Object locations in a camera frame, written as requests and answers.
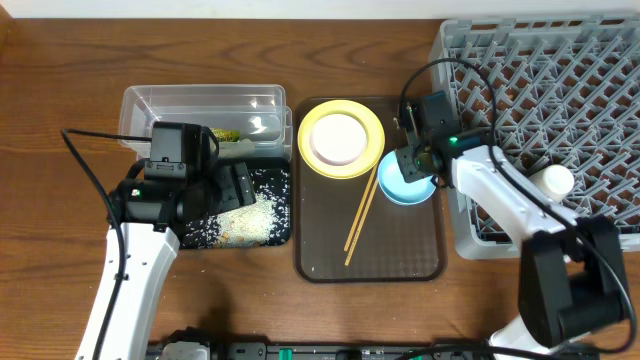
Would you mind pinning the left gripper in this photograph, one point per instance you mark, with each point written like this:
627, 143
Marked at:
235, 185

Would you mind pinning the upper wooden chopstick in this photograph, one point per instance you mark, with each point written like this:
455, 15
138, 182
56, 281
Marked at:
361, 210

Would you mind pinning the white cup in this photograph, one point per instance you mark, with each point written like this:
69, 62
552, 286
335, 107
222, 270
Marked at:
556, 181

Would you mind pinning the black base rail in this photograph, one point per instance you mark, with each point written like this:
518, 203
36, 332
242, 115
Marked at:
193, 344

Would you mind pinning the brown serving tray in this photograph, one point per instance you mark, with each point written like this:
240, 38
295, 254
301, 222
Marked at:
397, 243

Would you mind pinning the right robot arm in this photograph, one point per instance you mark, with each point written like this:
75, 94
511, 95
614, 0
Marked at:
572, 278

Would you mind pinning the clear plastic bin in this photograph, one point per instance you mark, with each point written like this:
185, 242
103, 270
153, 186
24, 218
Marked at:
258, 111

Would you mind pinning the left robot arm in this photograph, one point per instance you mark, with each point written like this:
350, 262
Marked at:
142, 243

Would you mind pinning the black waste tray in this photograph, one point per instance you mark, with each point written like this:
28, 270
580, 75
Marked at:
282, 200

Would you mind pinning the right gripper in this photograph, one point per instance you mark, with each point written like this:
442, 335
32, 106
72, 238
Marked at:
409, 163

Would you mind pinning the wooden chopstick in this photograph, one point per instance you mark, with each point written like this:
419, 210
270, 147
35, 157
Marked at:
361, 210
349, 254

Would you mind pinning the green snack wrapper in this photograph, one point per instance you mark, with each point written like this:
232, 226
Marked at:
225, 135

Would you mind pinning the grey dishwasher rack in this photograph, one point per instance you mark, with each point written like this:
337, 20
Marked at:
561, 90

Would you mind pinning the lower wooden chopstick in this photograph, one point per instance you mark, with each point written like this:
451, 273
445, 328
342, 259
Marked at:
349, 254

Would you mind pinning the rice and peanut waste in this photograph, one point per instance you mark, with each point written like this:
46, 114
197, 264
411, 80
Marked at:
250, 222

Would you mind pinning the yellow plate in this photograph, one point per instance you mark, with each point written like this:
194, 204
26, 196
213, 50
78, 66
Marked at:
373, 128

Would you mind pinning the light blue bowl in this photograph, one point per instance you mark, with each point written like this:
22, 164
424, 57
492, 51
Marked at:
396, 189

